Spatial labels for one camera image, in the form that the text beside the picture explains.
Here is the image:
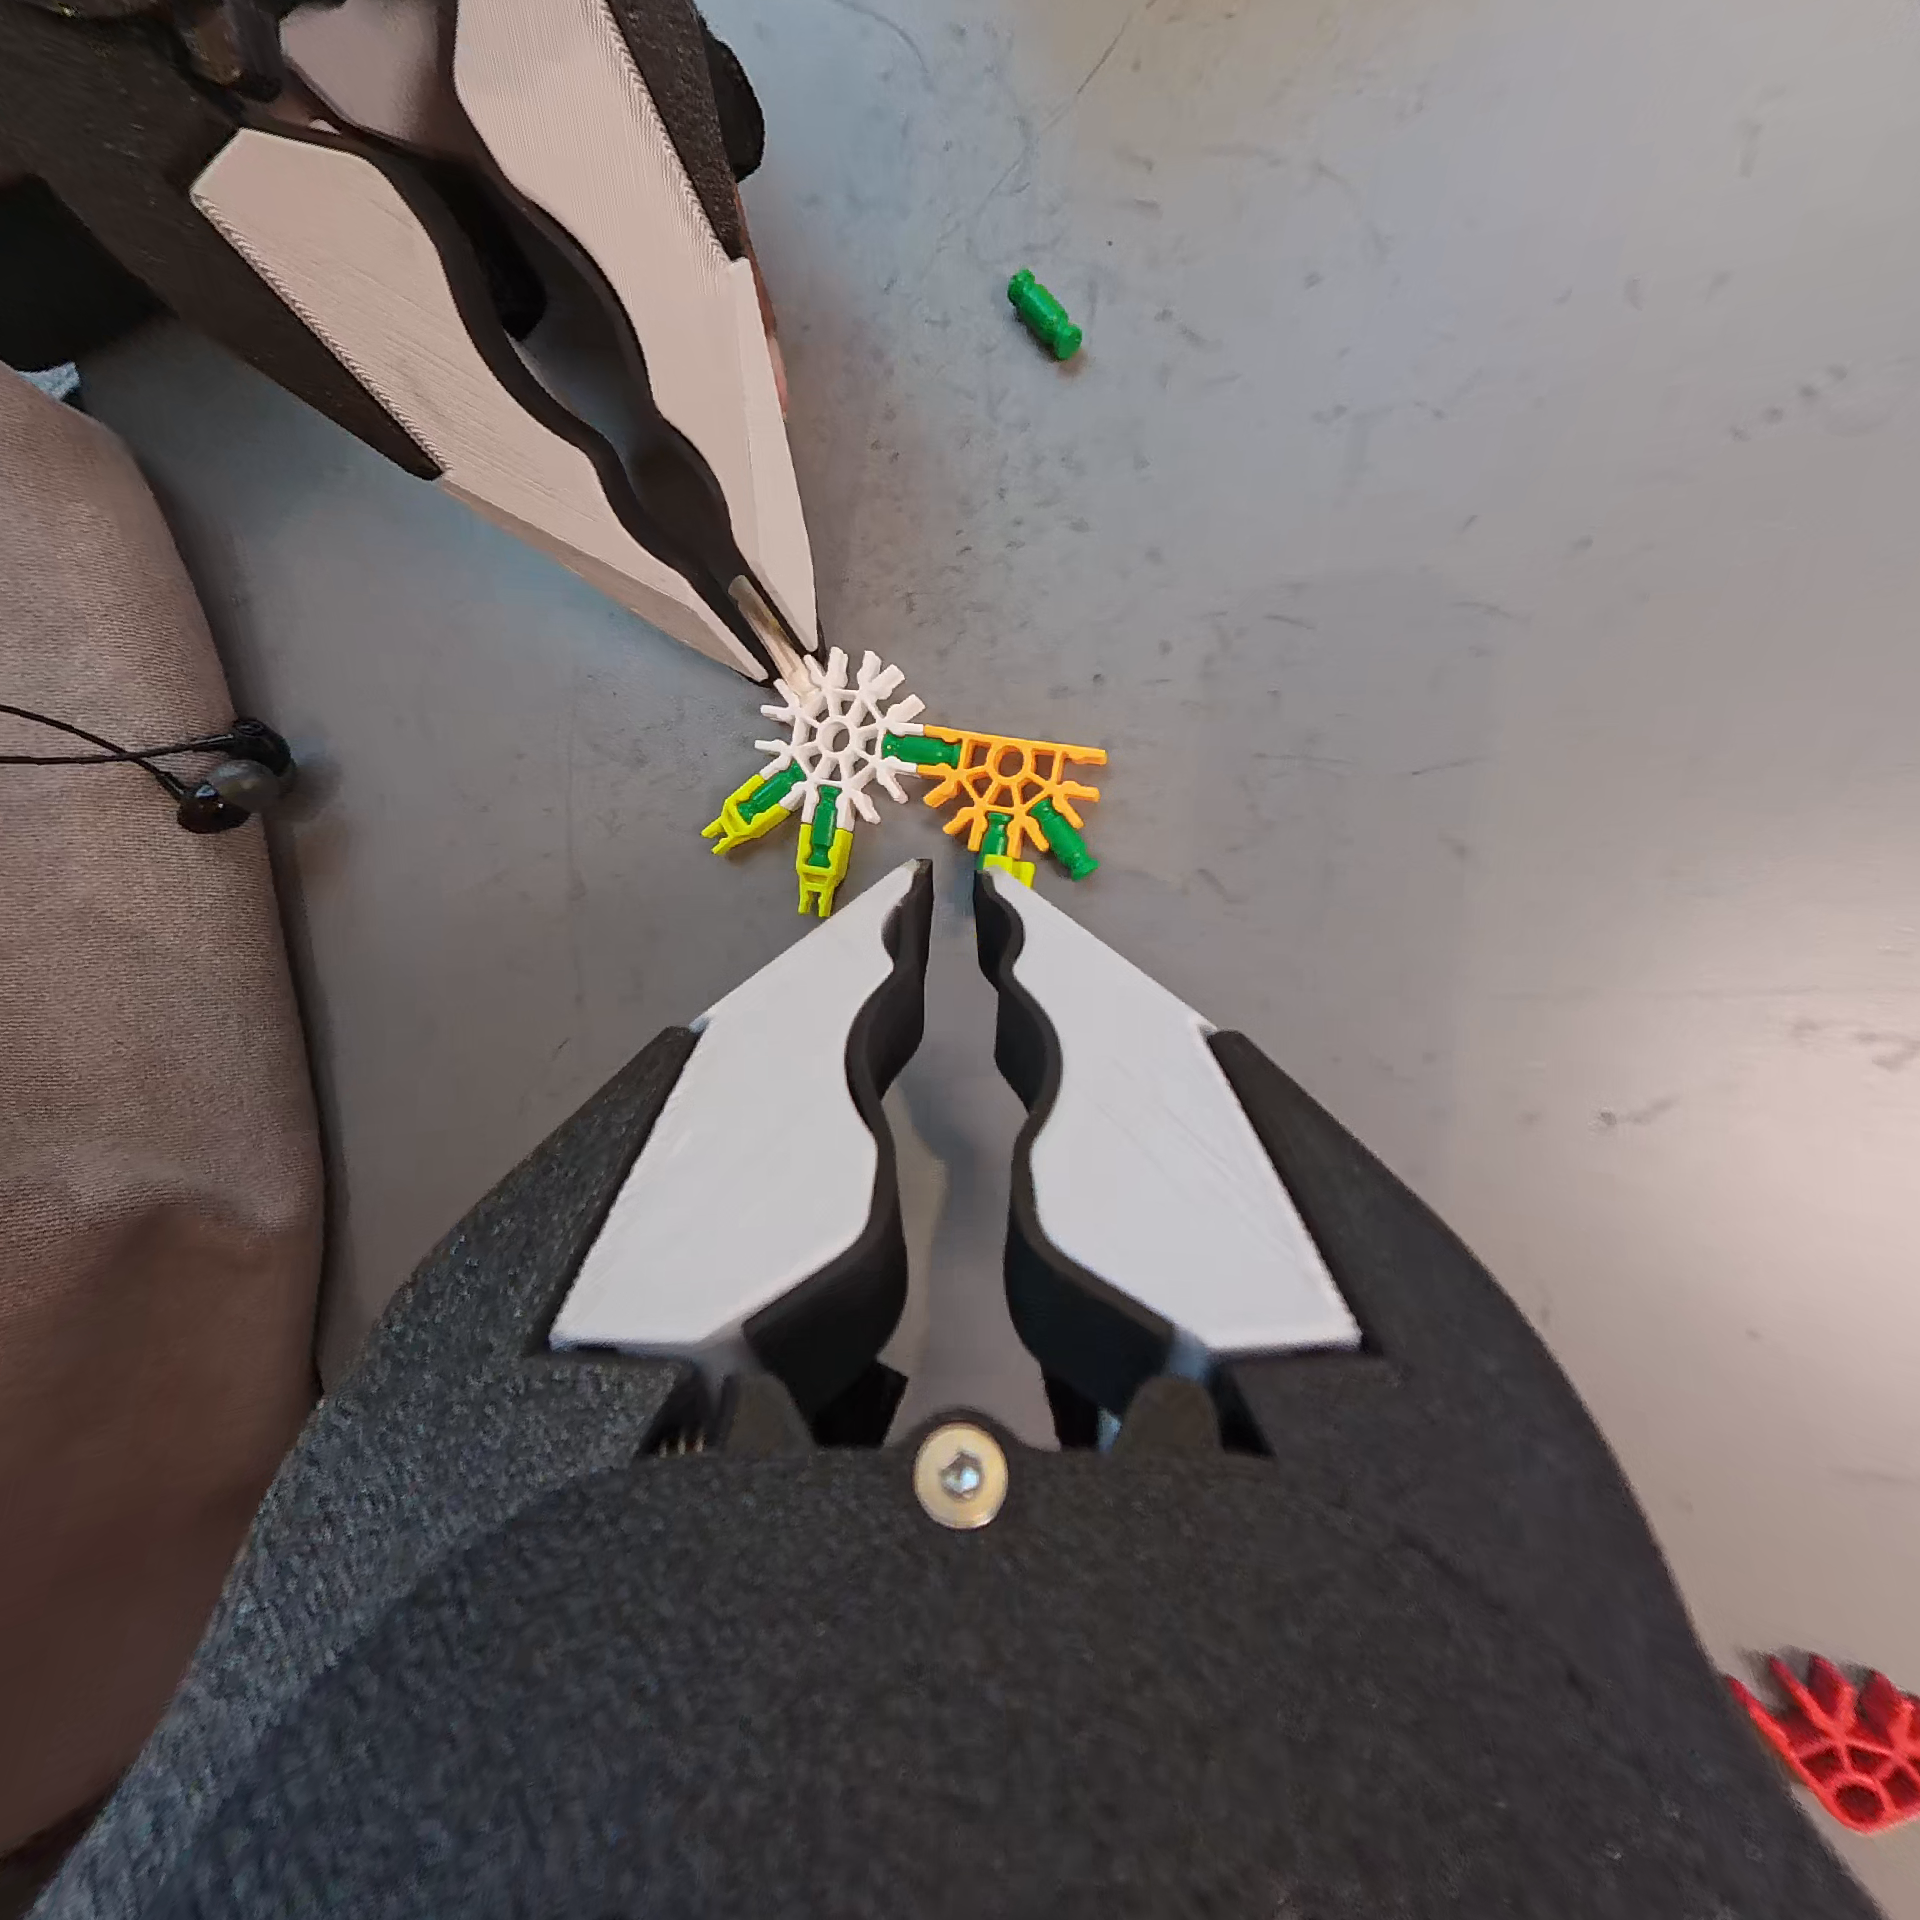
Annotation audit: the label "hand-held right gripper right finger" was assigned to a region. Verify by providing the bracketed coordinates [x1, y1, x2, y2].
[971, 867, 1367, 1364]

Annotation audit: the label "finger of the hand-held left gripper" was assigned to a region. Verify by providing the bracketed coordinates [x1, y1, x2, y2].
[187, 123, 776, 688]
[451, 0, 826, 653]

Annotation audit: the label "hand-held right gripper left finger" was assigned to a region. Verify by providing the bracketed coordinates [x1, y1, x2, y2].
[547, 856, 938, 1366]

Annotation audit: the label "orange half-circle connector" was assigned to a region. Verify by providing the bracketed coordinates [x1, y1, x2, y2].
[920, 727, 1109, 855]

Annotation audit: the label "white snowflake connector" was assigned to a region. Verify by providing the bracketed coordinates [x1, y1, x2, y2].
[758, 646, 929, 830]

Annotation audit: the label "person's left hand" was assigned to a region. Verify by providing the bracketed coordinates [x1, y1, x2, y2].
[746, 259, 793, 416]

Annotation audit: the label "black earbuds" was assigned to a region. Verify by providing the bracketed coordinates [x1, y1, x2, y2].
[0, 701, 298, 836]

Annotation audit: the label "person's beige knit top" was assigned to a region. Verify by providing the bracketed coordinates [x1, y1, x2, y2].
[0, 358, 330, 1876]

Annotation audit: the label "red plastic connector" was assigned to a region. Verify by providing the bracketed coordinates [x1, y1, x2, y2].
[1727, 1651, 1920, 1835]

